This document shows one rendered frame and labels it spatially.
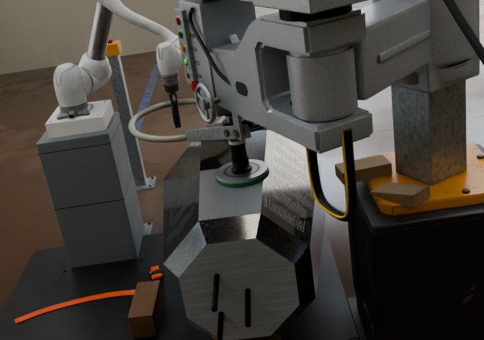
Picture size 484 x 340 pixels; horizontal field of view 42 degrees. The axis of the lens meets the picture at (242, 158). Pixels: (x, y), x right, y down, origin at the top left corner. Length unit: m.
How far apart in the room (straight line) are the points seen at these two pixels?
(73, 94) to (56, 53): 6.21
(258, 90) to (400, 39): 0.46
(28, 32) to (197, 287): 7.83
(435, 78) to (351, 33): 0.58
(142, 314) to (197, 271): 0.86
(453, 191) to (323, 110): 0.79
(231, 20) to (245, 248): 0.81
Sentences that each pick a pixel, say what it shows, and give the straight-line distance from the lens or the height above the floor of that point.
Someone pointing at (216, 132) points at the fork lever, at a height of 1.02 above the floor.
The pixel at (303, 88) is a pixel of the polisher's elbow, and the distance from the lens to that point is 1.79.
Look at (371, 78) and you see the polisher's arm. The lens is 1.91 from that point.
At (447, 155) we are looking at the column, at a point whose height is 0.88.
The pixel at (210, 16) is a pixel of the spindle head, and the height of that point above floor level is 1.49.
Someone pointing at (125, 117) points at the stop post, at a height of 0.55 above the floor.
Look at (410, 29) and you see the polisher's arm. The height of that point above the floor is 1.40.
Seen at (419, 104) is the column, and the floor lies 1.09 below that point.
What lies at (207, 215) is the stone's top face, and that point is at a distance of 2.31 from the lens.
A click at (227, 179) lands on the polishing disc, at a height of 0.85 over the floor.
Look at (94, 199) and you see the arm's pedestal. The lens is 3.67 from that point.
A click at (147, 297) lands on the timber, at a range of 3.22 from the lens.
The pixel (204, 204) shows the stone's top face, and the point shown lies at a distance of 2.39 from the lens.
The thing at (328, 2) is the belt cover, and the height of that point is 1.59.
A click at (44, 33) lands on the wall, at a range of 9.79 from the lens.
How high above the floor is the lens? 1.85
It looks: 22 degrees down
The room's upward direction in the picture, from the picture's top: 9 degrees counter-clockwise
